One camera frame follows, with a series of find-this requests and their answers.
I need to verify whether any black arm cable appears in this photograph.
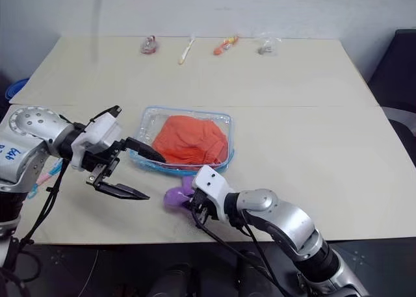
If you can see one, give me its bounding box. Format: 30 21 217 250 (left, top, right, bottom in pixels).
18 105 124 248
190 211 282 297

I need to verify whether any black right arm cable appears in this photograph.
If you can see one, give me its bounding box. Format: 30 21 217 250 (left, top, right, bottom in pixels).
190 211 282 297

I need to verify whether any cream toothbrush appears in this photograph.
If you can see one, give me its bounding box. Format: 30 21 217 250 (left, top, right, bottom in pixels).
177 33 198 66

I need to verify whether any blue bowl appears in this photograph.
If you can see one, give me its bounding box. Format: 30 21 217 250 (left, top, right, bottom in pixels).
5 77 31 101

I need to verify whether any red item in clear bag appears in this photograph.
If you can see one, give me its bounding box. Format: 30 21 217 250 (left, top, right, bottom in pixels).
140 34 161 55

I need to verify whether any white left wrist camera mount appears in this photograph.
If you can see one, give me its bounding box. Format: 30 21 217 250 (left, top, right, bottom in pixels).
70 110 124 172

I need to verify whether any black chair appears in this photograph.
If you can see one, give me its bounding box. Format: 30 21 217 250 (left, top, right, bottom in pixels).
366 28 416 168

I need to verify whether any orange cloth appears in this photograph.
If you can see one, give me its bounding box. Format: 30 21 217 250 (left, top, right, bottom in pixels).
151 114 229 166

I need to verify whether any pink and blue small item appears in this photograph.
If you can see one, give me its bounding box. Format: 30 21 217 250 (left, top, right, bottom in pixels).
27 158 64 201

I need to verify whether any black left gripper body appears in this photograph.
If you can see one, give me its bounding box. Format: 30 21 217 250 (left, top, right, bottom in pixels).
81 136 129 189

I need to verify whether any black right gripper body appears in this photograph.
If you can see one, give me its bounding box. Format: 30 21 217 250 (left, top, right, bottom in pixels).
190 192 219 226

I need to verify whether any clear blue-trimmed plastic pouch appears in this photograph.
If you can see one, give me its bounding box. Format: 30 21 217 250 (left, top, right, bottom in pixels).
129 106 236 177

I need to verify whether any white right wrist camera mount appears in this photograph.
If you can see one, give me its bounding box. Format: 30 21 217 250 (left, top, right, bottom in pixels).
192 165 237 220

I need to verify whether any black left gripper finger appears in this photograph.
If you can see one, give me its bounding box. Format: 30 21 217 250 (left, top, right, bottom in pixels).
125 136 167 164
94 180 151 201

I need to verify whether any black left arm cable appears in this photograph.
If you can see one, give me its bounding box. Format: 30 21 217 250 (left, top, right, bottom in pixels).
18 105 124 248

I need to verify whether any purple soft item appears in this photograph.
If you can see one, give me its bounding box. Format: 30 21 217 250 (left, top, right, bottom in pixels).
162 175 196 213

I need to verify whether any orange item in clear wrapper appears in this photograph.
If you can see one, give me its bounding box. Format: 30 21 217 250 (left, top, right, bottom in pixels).
213 33 242 57

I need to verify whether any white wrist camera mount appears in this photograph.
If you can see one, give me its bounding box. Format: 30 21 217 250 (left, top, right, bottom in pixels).
192 165 237 220
70 110 124 172

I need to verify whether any grey item in clear bag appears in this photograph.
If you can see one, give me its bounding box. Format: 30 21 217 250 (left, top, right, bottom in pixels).
254 31 282 57

